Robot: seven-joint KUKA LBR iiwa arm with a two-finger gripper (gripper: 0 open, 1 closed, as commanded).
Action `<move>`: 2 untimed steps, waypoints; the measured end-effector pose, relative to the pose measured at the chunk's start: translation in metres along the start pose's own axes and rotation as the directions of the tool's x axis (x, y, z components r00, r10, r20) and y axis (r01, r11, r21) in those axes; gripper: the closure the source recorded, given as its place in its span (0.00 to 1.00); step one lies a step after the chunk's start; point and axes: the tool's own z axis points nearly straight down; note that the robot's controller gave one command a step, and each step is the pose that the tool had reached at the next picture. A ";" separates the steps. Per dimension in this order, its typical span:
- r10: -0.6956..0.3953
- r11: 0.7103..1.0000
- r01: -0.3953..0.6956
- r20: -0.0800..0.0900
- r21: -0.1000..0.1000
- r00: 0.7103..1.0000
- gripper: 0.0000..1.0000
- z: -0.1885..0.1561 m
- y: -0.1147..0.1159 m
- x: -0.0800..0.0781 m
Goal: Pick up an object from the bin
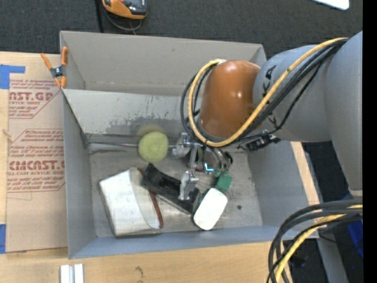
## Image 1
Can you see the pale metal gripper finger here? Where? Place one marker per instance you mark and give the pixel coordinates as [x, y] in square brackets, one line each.
[180, 148]
[188, 184]

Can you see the grey metal bin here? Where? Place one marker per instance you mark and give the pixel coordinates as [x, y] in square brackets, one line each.
[165, 69]

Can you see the white rectangular block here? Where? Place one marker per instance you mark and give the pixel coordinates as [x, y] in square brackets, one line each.
[123, 200]

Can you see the black angular tool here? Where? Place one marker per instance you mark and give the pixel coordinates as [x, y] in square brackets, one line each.
[160, 181]

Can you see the white rounded pad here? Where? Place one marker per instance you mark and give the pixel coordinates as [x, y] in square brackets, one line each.
[209, 209]

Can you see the yellow-green fuzzy ball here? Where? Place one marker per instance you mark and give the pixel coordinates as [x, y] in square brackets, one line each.
[153, 146]

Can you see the brown cardboard board red print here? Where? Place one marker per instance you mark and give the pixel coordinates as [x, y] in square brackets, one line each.
[35, 158]

